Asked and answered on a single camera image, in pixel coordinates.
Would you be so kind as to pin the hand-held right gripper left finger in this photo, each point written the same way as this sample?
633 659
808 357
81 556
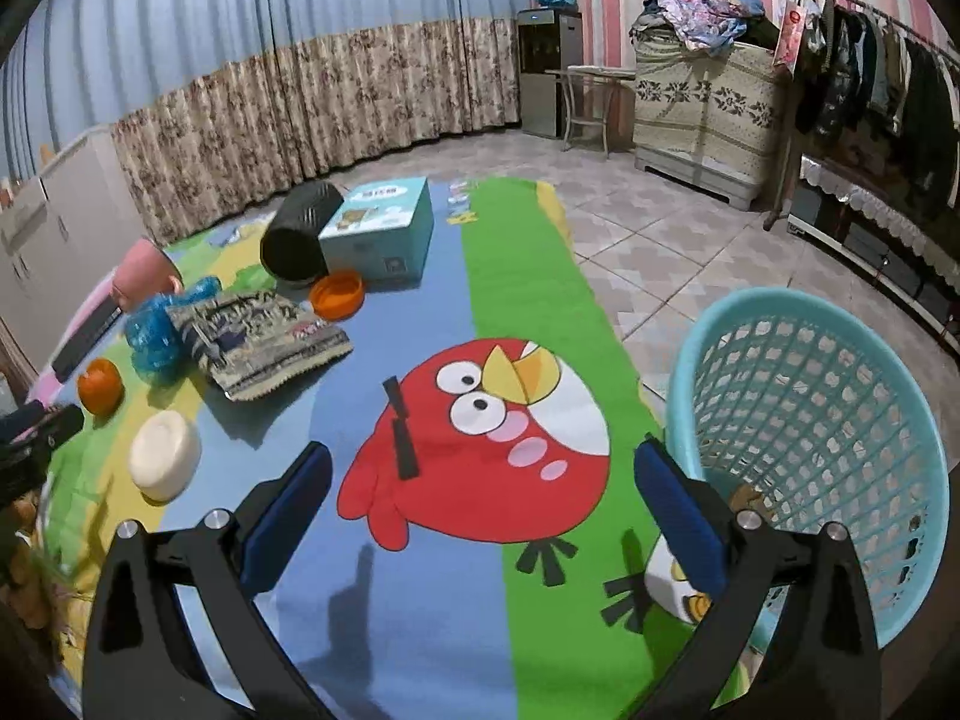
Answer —
289 517

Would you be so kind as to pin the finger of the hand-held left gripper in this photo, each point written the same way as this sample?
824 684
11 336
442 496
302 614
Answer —
60 421
19 420

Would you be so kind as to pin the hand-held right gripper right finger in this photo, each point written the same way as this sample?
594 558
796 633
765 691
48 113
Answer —
679 517

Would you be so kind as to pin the whole tangerine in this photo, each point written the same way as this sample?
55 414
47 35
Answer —
101 386

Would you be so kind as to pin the white bowl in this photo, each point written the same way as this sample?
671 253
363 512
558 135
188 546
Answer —
165 454

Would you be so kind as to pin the blue plastic bag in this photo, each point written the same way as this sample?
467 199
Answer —
154 337

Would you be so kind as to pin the patterned snack packet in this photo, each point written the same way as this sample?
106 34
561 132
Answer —
255 337

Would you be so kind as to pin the teal plastic basket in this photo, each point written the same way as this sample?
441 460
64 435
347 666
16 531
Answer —
750 330

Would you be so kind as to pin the small orange bowl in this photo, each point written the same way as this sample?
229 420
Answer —
337 294

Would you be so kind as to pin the black cylinder container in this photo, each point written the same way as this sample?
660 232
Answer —
300 232

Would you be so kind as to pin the person's left hand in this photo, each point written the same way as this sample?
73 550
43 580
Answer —
26 604

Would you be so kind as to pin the cartoon bird printed mat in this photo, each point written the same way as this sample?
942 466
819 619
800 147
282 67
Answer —
420 615

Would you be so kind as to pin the pink cup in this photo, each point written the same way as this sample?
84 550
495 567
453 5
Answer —
142 270

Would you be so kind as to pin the white cabinet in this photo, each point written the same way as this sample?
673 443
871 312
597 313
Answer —
75 217

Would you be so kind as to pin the teal tissue box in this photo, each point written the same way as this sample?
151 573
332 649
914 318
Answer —
375 240

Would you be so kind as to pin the low dark cabinet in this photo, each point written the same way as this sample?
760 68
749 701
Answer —
870 247

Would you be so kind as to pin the white lace cloth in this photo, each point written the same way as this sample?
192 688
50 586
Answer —
862 199

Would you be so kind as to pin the blue and floral curtain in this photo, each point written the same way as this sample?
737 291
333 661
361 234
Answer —
225 52

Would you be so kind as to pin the cloth covered cabinet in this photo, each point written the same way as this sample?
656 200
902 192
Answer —
705 112

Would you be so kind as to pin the small round table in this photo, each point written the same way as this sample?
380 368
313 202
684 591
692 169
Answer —
592 71

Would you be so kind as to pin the water dispenser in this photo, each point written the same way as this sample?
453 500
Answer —
547 75

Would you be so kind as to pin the row of hanging clothes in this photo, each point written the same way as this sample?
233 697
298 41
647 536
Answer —
922 112

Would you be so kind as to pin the pink hanging tag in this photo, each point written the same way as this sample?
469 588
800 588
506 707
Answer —
789 34

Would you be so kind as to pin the pile of folded clothes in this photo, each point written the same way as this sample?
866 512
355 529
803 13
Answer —
705 7

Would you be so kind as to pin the metal clothes rack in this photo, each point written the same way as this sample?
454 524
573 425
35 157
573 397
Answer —
862 0

